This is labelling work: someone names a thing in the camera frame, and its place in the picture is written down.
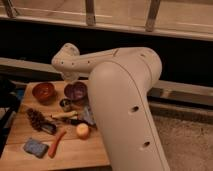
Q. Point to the orange carrot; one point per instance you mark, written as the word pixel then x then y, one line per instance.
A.
pixel 53 147

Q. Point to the brown pine cone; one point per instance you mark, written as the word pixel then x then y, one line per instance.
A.
pixel 35 118

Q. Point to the purple bowl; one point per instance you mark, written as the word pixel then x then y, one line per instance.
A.
pixel 80 93

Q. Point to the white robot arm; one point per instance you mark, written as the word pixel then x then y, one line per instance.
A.
pixel 119 80

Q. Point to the black metal scoop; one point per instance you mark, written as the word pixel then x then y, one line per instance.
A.
pixel 49 128

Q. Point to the grey crumpled cloth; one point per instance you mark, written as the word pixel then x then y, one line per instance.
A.
pixel 86 115

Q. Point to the small metal cup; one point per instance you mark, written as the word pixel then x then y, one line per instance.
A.
pixel 65 104

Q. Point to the orange bowl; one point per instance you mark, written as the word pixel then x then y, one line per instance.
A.
pixel 43 91

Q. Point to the dark chair at left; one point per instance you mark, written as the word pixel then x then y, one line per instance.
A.
pixel 9 101

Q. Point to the yellow round fruit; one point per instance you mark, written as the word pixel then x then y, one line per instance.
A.
pixel 83 131

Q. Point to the silver fork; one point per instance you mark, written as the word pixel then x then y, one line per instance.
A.
pixel 74 89

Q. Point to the wooden board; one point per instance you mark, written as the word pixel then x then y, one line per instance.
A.
pixel 71 152

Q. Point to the blue sponge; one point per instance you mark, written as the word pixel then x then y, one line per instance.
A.
pixel 35 147

